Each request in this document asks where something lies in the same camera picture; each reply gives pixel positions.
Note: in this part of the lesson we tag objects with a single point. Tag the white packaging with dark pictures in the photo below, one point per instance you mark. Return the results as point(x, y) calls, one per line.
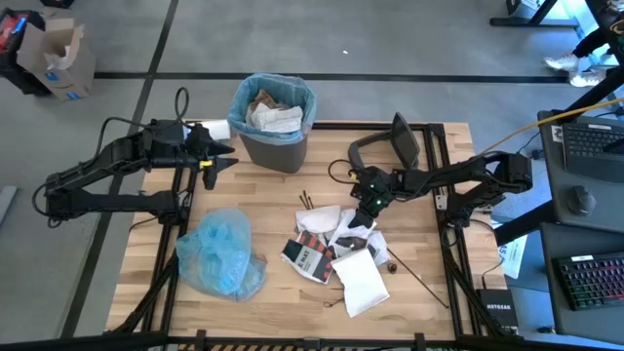
point(373, 246)

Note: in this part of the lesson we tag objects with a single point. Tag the person's shoe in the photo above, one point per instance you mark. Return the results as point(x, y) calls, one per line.
point(560, 62)
point(587, 79)

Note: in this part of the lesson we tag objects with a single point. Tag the red black striped packaging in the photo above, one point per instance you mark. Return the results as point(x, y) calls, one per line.
point(317, 241)

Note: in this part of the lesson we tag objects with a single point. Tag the dark grey keyboard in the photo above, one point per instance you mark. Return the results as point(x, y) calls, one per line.
point(590, 141)

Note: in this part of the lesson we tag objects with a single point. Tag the thin brown stick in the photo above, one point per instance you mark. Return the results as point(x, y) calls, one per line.
point(419, 279)

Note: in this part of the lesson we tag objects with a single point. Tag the white metal bracket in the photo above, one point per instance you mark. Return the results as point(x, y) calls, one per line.
point(441, 202)

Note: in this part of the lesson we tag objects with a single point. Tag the grey plastic trash bin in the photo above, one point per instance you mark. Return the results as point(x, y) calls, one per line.
point(273, 156)

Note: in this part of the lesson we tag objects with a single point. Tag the black network switch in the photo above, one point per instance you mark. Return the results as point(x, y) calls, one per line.
point(497, 309)

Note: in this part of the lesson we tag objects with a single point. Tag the backlit black keyboard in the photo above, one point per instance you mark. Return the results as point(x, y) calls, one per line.
point(592, 280)

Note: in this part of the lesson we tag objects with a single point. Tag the blue bin liner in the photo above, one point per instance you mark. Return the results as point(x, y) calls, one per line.
point(292, 89)

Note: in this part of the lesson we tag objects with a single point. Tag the blue plastic bag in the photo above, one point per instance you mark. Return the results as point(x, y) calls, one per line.
point(219, 253)

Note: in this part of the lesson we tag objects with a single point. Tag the black printed mat packaging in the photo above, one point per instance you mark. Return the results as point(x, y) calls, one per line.
point(304, 263)

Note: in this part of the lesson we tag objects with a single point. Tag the person's leg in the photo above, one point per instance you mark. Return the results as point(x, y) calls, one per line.
point(592, 44)

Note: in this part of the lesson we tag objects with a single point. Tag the brown paper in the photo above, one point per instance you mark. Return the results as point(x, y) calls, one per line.
point(265, 99)

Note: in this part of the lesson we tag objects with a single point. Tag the thin black stir stick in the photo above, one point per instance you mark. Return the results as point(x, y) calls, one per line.
point(311, 202)
point(306, 199)
point(302, 202)

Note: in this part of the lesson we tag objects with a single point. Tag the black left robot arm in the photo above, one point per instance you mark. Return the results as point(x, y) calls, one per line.
point(112, 202)

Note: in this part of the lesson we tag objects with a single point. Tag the open cardboard box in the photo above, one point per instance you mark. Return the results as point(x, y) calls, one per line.
point(73, 68)

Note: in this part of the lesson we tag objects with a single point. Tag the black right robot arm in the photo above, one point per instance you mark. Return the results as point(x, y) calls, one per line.
point(512, 170)

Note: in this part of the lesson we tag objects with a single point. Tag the grey computer mouse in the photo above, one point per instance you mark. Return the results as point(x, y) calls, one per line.
point(580, 200)

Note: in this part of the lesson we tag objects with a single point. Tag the black crate with red items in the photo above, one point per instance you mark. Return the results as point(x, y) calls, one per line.
point(10, 63)

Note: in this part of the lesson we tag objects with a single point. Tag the white printed paper sheet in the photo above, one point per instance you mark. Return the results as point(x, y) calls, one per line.
point(512, 253)

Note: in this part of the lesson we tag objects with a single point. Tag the black floor stand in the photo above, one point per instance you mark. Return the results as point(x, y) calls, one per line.
point(536, 22)

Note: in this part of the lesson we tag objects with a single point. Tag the black diagonal beam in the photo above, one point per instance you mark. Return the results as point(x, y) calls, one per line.
point(526, 224)

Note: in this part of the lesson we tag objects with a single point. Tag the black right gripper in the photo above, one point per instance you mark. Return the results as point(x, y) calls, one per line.
point(375, 190)

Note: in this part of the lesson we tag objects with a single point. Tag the grey bin swing lid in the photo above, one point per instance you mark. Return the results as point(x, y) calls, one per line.
point(407, 141)

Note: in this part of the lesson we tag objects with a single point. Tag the white paper bag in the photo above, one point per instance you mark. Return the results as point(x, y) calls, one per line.
point(361, 285)

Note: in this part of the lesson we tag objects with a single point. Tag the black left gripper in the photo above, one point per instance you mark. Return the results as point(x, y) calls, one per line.
point(197, 146)

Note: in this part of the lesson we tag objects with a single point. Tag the grey desk top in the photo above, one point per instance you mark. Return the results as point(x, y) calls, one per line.
point(551, 292)
point(556, 195)

